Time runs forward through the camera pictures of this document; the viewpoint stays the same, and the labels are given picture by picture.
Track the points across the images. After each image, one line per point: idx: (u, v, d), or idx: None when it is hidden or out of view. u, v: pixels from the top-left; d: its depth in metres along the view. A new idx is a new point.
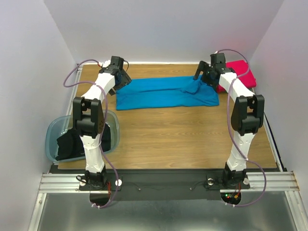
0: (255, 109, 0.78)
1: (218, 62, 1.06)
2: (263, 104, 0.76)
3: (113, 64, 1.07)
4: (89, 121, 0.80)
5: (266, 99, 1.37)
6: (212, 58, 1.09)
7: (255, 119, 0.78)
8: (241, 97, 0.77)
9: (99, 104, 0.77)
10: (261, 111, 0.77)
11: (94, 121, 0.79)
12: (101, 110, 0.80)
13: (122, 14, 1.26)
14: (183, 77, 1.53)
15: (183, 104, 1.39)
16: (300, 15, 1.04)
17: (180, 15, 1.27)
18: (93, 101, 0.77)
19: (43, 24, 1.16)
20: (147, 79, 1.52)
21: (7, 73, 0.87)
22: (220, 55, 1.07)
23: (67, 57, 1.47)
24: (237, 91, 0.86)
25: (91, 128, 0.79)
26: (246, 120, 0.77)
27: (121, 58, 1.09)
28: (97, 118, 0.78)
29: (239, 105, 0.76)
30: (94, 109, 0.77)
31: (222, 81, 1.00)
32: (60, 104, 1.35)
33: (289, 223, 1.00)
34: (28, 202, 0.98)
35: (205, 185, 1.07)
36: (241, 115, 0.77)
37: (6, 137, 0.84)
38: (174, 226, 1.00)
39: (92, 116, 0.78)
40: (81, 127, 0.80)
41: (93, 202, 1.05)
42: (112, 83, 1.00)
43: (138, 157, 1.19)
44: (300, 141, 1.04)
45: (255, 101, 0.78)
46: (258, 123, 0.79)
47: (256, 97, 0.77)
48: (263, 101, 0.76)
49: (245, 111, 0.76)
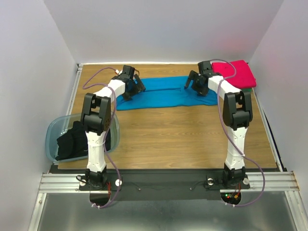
0: (244, 104, 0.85)
1: (206, 68, 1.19)
2: (250, 99, 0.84)
3: (125, 73, 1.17)
4: (95, 117, 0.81)
5: (266, 99, 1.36)
6: (199, 65, 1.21)
7: (245, 113, 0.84)
8: (229, 93, 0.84)
9: (109, 101, 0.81)
10: (250, 105, 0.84)
11: (101, 117, 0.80)
12: (109, 108, 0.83)
13: (122, 14, 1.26)
14: (180, 77, 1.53)
15: (182, 103, 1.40)
16: (300, 15, 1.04)
17: (180, 15, 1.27)
18: (102, 98, 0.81)
19: (44, 24, 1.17)
20: (148, 80, 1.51)
21: (7, 73, 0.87)
22: (206, 62, 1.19)
23: (67, 57, 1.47)
24: (224, 87, 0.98)
25: (96, 124, 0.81)
26: (237, 114, 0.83)
27: (133, 68, 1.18)
28: (104, 113, 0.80)
29: (228, 99, 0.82)
30: (103, 104, 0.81)
31: (211, 84, 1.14)
32: (60, 104, 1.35)
33: (289, 223, 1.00)
34: (28, 202, 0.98)
35: (205, 185, 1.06)
36: (231, 109, 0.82)
37: (6, 137, 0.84)
38: (174, 226, 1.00)
39: (100, 112, 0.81)
40: (86, 122, 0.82)
41: (93, 202, 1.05)
42: (121, 89, 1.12)
43: (138, 157, 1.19)
44: (300, 141, 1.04)
45: (242, 97, 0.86)
46: (249, 117, 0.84)
47: (243, 93, 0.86)
48: (249, 96, 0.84)
49: (234, 106, 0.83)
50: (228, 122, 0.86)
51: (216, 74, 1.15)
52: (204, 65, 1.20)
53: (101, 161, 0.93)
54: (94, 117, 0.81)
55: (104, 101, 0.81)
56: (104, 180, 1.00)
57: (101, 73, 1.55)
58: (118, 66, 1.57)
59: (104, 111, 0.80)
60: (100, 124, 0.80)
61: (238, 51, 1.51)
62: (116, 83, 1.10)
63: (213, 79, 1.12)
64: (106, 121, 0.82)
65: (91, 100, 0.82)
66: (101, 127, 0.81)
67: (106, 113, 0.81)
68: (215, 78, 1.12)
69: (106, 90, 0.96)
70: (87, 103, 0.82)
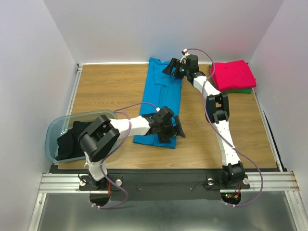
0: (222, 104, 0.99)
1: (193, 66, 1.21)
2: (227, 100, 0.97)
3: (159, 115, 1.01)
4: (92, 141, 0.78)
5: (266, 100, 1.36)
6: (187, 60, 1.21)
7: (223, 112, 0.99)
8: (211, 96, 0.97)
9: (114, 136, 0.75)
10: (227, 105, 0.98)
11: (98, 146, 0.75)
12: (112, 143, 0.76)
13: (122, 14, 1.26)
14: (147, 77, 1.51)
15: (178, 90, 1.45)
16: (300, 15, 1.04)
17: (180, 16, 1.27)
18: (111, 130, 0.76)
19: (44, 24, 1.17)
20: (145, 97, 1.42)
21: (6, 73, 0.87)
22: (194, 59, 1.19)
23: (67, 57, 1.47)
24: (208, 90, 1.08)
25: (89, 148, 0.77)
26: (216, 113, 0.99)
27: (171, 113, 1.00)
28: (102, 145, 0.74)
29: (210, 102, 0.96)
30: (108, 135, 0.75)
31: (196, 84, 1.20)
32: (60, 104, 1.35)
33: (289, 223, 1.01)
34: (28, 202, 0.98)
35: (205, 185, 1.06)
36: (211, 109, 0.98)
37: (6, 137, 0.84)
38: (174, 226, 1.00)
39: (100, 141, 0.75)
40: (83, 141, 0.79)
41: (93, 202, 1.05)
42: (143, 130, 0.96)
43: (138, 157, 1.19)
44: (301, 141, 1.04)
45: (221, 98, 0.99)
46: (226, 115, 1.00)
47: (222, 95, 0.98)
48: (226, 97, 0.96)
49: (214, 107, 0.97)
50: (209, 118, 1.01)
51: (201, 74, 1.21)
52: (191, 62, 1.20)
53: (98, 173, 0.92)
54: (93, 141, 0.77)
55: (111, 132, 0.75)
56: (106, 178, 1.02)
57: (101, 73, 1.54)
58: (118, 67, 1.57)
59: (104, 143, 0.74)
60: (93, 152, 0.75)
61: (238, 51, 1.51)
62: (144, 121, 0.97)
63: (197, 80, 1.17)
64: (99, 153, 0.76)
65: (100, 123, 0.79)
66: (91, 156, 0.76)
67: (105, 146, 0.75)
68: (199, 78, 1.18)
69: (125, 123, 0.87)
70: (96, 125, 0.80)
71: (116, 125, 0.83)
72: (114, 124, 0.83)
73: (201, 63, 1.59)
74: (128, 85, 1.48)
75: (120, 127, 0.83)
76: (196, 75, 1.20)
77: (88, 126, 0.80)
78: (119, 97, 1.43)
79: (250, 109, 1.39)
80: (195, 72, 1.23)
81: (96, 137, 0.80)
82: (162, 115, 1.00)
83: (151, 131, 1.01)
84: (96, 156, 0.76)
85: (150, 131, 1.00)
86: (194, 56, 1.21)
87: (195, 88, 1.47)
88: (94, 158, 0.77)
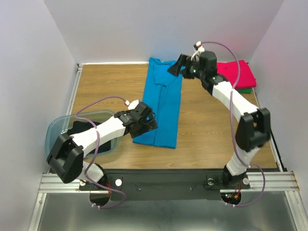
0: (262, 123, 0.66)
1: (210, 67, 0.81)
2: (269, 119, 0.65)
3: (137, 111, 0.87)
4: (60, 164, 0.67)
5: (266, 100, 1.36)
6: (202, 60, 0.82)
7: (263, 135, 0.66)
8: (246, 114, 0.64)
9: (77, 156, 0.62)
10: (268, 125, 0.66)
11: (65, 169, 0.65)
12: (80, 161, 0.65)
13: (122, 14, 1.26)
14: (147, 77, 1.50)
15: (178, 90, 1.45)
16: (300, 14, 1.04)
17: (180, 16, 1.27)
18: (74, 148, 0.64)
19: (44, 24, 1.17)
20: (145, 97, 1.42)
21: (7, 72, 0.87)
22: (212, 59, 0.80)
23: (67, 57, 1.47)
24: (237, 104, 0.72)
25: (59, 172, 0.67)
26: (254, 138, 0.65)
27: (149, 109, 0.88)
28: (67, 168, 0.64)
29: (246, 124, 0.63)
30: (71, 155, 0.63)
31: (216, 94, 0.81)
32: (60, 104, 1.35)
33: (289, 223, 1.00)
34: (28, 202, 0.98)
35: (205, 185, 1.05)
36: (248, 134, 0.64)
37: (5, 136, 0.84)
38: (174, 226, 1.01)
39: (65, 163, 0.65)
40: (53, 164, 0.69)
41: (93, 202, 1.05)
42: (119, 132, 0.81)
43: (138, 157, 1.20)
44: (301, 141, 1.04)
45: (259, 115, 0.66)
46: (266, 138, 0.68)
47: (261, 111, 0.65)
48: (268, 115, 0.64)
49: (252, 129, 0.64)
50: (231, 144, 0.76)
51: (222, 79, 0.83)
52: (209, 63, 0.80)
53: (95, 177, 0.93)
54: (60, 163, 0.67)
55: (73, 151, 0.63)
56: (107, 177, 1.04)
57: (101, 73, 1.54)
58: (118, 67, 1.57)
59: (68, 166, 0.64)
60: (62, 176, 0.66)
61: (239, 51, 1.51)
62: (118, 121, 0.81)
63: (222, 89, 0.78)
64: (69, 175, 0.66)
65: (62, 143, 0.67)
66: (62, 180, 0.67)
67: (72, 168, 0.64)
68: (223, 86, 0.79)
69: (90, 134, 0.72)
70: (58, 145, 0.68)
71: (79, 141, 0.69)
72: (77, 140, 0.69)
73: None
74: (128, 85, 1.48)
75: (83, 143, 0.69)
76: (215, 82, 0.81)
77: (52, 147, 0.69)
78: (119, 97, 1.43)
79: None
80: (213, 76, 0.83)
81: (65, 157, 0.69)
82: (140, 112, 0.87)
83: (129, 129, 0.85)
84: (68, 178, 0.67)
85: (129, 128, 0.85)
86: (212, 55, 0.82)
87: (195, 88, 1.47)
88: (67, 181, 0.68)
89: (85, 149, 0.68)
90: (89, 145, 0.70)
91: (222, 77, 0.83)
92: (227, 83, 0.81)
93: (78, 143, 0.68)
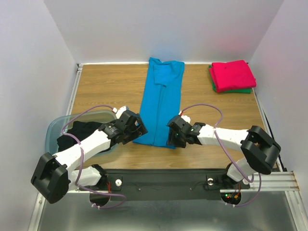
0: (262, 140, 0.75)
1: (181, 125, 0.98)
2: (263, 133, 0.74)
3: (121, 121, 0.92)
4: (44, 185, 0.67)
5: (266, 100, 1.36)
6: (173, 126, 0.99)
7: (272, 149, 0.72)
8: (244, 142, 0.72)
9: (61, 175, 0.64)
10: (269, 138, 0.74)
11: (49, 190, 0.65)
12: (64, 180, 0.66)
13: (122, 14, 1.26)
14: (147, 78, 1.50)
15: (178, 90, 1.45)
16: (300, 14, 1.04)
17: (180, 16, 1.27)
18: (57, 168, 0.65)
19: (44, 24, 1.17)
20: (145, 97, 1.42)
21: (7, 72, 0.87)
22: (178, 120, 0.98)
23: (67, 57, 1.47)
24: (228, 137, 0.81)
25: (44, 193, 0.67)
26: (267, 157, 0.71)
27: (134, 118, 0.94)
28: (52, 188, 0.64)
29: (252, 150, 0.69)
30: (55, 175, 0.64)
31: (208, 140, 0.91)
32: (60, 104, 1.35)
33: (290, 223, 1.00)
34: (28, 203, 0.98)
35: (205, 186, 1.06)
36: (260, 158, 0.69)
37: (5, 137, 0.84)
38: (174, 226, 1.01)
39: (50, 183, 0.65)
40: (37, 186, 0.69)
41: (93, 202, 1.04)
42: (104, 145, 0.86)
43: (138, 157, 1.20)
44: (300, 141, 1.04)
45: (254, 135, 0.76)
46: (276, 149, 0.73)
47: (253, 131, 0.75)
48: (260, 130, 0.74)
49: (259, 151, 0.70)
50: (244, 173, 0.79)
51: (199, 125, 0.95)
52: (178, 122, 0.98)
53: (93, 178, 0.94)
54: (44, 185, 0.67)
55: (57, 170, 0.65)
56: (107, 177, 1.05)
57: (101, 73, 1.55)
58: (119, 67, 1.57)
59: (53, 186, 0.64)
60: (47, 197, 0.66)
61: (238, 51, 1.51)
62: (103, 134, 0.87)
63: (206, 134, 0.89)
64: (55, 195, 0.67)
65: (46, 164, 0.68)
66: (48, 200, 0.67)
67: (57, 187, 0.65)
68: (205, 130, 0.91)
69: (74, 151, 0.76)
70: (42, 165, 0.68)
71: (62, 160, 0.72)
72: (60, 159, 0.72)
73: (200, 63, 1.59)
74: (128, 85, 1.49)
75: (67, 161, 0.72)
76: (196, 131, 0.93)
77: (35, 169, 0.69)
78: (118, 97, 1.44)
79: (249, 109, 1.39)
80: (192, 128, 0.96)
81: (49, 177, 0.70)
82: (125, 121, 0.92)
83: (115, 140, 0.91)
84: (54, 198, 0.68)
85: (114, 139, 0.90)
86: (176, 117, 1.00)
87: (195, 88, 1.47)
88: (52, 200, 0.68)
89: (69, 167, 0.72)
90: (73, 162, 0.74)
91: (199, 124, 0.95)
92: (205, 126, 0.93)
93: (61, 162, 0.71)
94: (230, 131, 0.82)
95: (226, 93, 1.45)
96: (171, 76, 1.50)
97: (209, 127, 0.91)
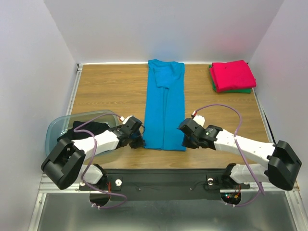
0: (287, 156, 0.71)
1: (194, 128, 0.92)
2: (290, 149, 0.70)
3: (127, 126, 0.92)
4: (57, 169, 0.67)
5: (265, 100, 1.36)
6: (185, 129, 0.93)
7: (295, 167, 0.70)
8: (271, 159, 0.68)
9: (80, 158, 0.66)
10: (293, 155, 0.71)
11: (63, 173, 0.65)
12: (79, 166, 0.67)
13: (122, 14, 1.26)
14: (148, 79, 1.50)
15: (181, 92, 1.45)
16: (300, 14, 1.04)
17: (180, 16, 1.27)
18: (76, 151, 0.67)
19: (44, 24, 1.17)
20: (148, 101, 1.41)
21: (7, 73, 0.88)
22: (191, 122, 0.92)
23: (67, 57, 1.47)
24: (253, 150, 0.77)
25: (55, 176, 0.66)
26: (291, 174, 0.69)
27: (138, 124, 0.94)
28: (67, 171, 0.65)
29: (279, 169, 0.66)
30: (72, 158, 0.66)
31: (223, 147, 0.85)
32: (60, 104, 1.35)
33: (290, 223, 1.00)
34: (28, 202, 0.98)
35: (205, 186, 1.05)
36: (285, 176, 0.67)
37: (5, 137, 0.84)
38: (174, 226, 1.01)
39: (65, 166, 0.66)
40: (48, 171, 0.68)
41: (93, 202, 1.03)
42: (111, 145, 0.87)
43: (138, 157, 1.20)
44: (300, 141, 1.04)
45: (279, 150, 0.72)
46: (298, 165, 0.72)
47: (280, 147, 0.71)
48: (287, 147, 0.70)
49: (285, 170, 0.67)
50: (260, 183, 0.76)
51: (215, 130, 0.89)
52: (192, 124, 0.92)
53: (94, 178, 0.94)
54: (57, 168, 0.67)
55: (74, 157, 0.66)
56: (107, 177, 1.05)
57: (101, 74, 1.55)
58: (119, 67, 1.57)
59: (69, 168, 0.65)
60: (58, 183, 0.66)
61: (238, 51, 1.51)
62: (111, 136, 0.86)
63: (224, 141, 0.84)
64: (66, 180, 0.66)
65: (63, 147, 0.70)
66: (59, 185, 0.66)
67: (71, 172, 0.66)
68: (222, 136, 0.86)
69: (89, 142, 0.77)
70: (59, 150, 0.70)
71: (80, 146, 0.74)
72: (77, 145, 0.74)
73: (200, 63, 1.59)
74: (128, 85, 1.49)
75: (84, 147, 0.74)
76: (211, 136, 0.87)
77: (50, 152, 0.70)
78: (118, 97, 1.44)
79: (249, 109, 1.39)
80: (207, 132, 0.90)
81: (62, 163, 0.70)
82: (131, 126, 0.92)
83: (121, 144, 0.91)
84: (64, 184, 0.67)
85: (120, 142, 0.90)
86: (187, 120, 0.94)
87: (195, 88, 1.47)
88: (62, 186, 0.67)
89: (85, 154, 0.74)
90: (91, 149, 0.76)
91: (215, 128, 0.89)
92: (222, 132, 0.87)
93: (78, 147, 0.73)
94: (253, 144, 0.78)
95: (226, 93, 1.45)
96: (173, 78, 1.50)
97: (227, 134, 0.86)
